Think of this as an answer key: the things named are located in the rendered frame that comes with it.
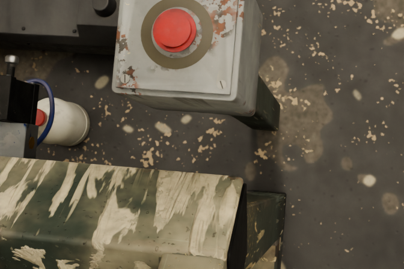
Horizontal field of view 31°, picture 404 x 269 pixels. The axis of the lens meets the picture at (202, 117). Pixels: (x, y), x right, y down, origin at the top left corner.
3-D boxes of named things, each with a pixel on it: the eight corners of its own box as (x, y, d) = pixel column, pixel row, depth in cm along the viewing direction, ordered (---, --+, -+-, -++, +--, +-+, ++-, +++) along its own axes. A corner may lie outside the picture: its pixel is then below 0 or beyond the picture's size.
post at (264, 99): (280, 103, 159) (236, 38, 85) (278, 131, 158) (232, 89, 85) (253, 101, 160) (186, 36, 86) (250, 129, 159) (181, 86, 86)
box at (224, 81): (264, 14, 85) (246, -29, 67) (255, 117, 84) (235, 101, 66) (163, 9, 87) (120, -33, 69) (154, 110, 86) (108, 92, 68)
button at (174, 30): (201, 13, 68) (196, 8, 66) (197, 56, 68) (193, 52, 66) (159, 11, 69) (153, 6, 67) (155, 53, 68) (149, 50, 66)
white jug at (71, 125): (93, 104, 166) (61, 94, 146) (89, 148, 165) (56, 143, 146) (52, 101, 168) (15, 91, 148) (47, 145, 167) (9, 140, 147)
